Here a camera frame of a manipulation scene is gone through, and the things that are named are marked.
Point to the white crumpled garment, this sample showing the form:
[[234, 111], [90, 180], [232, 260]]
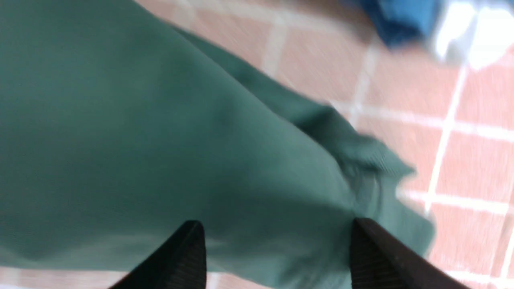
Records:
[[474, 33]]

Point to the blue crumpled garment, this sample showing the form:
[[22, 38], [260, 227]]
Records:
[[400, 22]]

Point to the green long-sleeve top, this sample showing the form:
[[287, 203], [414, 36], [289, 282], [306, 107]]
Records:
[[117, 127]]

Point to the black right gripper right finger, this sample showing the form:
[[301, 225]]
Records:
[[378, 260]]

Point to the pink checkered tablecloth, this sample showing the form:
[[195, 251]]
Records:
[[454, 124]]

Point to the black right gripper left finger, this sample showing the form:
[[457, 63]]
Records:
[[179, 263]]

